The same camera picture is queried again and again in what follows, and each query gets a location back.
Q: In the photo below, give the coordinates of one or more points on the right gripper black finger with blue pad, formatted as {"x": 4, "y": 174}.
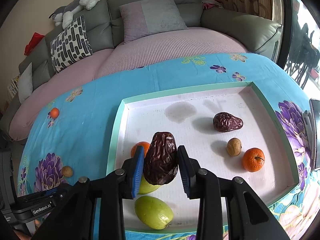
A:
{"x": 248, "y": 217}
{"x": 73, "y": 217}

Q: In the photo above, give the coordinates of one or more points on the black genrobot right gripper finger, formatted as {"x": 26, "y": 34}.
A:
{"x": 32, "y": 206}

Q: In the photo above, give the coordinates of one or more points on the brown longan fruit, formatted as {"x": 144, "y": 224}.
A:
{"x": 67, "y": 171}

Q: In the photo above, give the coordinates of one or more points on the large orange with stem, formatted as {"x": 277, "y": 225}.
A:
{"x": 253, "y": 160}

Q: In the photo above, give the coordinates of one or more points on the green guava fruit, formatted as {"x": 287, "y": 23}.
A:
{"x": 153, "y": 212}

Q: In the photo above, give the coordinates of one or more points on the dark red wrinkled date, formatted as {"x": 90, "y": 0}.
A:
{"x": 161, "y": 160}

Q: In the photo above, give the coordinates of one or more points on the brown longan in tray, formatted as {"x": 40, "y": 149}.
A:
{"x": 234, "y": 147}

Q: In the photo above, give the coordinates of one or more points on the green guava in tray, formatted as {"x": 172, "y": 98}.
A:
{"x": 146, "y": 188}

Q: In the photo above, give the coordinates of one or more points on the blue floral tablecloth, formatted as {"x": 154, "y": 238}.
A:
{"x": 80, "y": 136}

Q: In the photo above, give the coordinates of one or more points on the white tray with mint rim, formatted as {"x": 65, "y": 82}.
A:
{"x": 187, "y": 113}

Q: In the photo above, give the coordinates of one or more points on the small orange tangerine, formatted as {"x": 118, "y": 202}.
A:
{"x": 54, "y": 113}

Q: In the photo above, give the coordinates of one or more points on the dark red date in tray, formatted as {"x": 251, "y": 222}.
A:
{"x": 225, "y": 122}

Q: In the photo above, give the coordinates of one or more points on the smartphone on stand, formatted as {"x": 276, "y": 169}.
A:
{"x": 312, "y": 125}

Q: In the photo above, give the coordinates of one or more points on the light grey cushion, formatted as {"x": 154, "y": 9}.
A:
{"x": 25, "y": 83}

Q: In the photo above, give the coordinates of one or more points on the black white patterned cushion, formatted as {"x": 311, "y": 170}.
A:
{"x": 71, "y": 45}

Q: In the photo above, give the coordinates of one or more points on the red bag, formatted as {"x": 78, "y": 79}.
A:
{"x": 35, "y": 40}

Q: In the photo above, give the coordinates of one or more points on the grey leather sofa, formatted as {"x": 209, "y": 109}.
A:
{"x": 105, "y": 30}

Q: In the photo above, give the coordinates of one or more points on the pink sofa cover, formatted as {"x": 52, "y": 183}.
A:
{"x": 20, "y": 116}

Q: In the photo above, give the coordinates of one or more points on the grey white plush toy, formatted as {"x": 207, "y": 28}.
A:
{"x": 64, "y": 15}

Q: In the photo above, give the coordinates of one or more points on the purple grey cushion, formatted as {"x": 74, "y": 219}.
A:
{"x": 148, "y": 17}

